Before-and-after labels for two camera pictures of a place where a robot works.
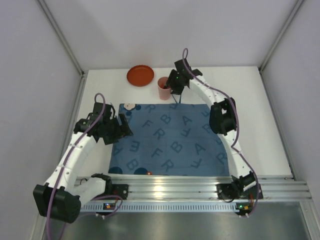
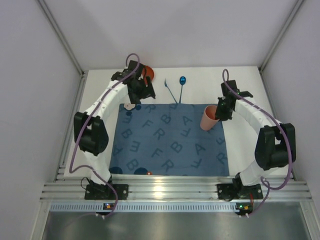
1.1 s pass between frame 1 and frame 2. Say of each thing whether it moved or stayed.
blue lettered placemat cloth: stayed
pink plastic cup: moved
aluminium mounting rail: stayed
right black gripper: moved
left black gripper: moved
